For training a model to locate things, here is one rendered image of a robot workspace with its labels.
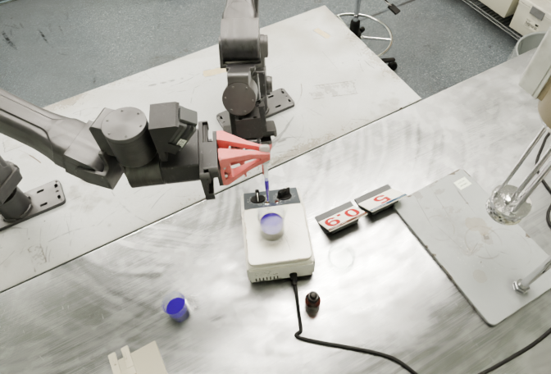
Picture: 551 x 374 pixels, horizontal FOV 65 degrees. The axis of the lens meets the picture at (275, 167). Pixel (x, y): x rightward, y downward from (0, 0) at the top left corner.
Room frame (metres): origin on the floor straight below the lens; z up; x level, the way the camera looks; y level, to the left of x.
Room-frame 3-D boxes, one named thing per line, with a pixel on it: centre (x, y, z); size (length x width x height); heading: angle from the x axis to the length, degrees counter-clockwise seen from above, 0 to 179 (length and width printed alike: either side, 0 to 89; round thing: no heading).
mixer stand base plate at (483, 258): (0.39, -0.40, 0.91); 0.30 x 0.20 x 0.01; 26
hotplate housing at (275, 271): (0.41, 0.01, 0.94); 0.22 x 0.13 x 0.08; 5
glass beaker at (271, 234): (0.39, 0.01, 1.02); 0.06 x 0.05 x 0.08; 111
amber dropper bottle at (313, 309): (0.27, -0.06, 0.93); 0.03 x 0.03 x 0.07
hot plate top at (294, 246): (0.38, 0.00, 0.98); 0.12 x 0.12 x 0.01; 5
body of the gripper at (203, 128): (0.38, 0.12, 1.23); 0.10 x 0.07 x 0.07; 4
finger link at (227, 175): (0.40, 0.05, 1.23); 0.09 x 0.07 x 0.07; 94
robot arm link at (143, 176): (0.38, 0.19, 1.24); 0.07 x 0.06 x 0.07; 94
